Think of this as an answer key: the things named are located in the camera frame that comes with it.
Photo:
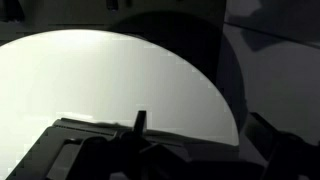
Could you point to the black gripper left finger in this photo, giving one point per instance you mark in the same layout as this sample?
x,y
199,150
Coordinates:
x,y
100,156

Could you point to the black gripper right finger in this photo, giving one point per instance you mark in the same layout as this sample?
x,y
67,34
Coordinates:
x,y
290,156

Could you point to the white grey toy stove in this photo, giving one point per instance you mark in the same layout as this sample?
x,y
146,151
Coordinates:
x,y
43,156

